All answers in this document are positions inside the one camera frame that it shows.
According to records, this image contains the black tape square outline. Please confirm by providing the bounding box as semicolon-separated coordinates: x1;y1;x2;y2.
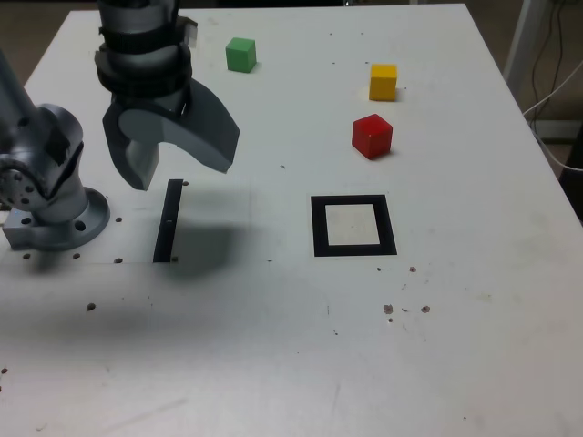
310;194;398;259

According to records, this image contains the black tape strip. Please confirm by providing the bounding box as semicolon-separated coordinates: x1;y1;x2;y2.
152;178;184;264

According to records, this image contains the yellow cube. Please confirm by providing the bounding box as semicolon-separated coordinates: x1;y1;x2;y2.
368;63;399;102

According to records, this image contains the white cable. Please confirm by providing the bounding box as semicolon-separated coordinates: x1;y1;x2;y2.
522;61;583;172

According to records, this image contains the green cube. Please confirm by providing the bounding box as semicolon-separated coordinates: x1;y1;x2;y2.
225;36;258;74

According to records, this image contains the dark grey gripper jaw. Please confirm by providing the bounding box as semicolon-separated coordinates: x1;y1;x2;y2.
101;103;161;191

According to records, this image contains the thin black cable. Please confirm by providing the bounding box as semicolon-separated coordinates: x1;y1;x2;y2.
531;0;570;108

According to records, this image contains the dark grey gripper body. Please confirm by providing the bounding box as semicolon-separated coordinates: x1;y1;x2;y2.
107;87;191;116

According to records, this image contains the red cube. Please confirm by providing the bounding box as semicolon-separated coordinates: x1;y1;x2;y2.
351;113;394;161

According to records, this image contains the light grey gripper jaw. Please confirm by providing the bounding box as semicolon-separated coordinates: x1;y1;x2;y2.
118;76;241;176

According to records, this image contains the white table leg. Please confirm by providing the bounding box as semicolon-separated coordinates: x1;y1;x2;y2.
503;0;555;99

